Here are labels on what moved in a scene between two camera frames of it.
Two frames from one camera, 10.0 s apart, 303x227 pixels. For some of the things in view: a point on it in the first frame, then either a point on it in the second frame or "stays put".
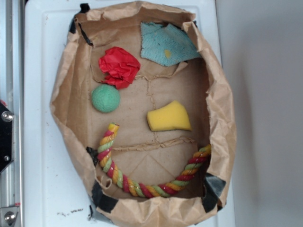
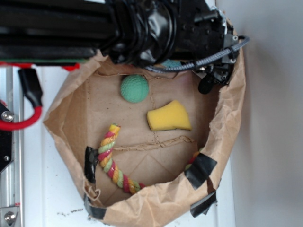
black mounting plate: [6, 137] stays put
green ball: [105, 98] -> [134, 88]
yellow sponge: [174, 116] stays put
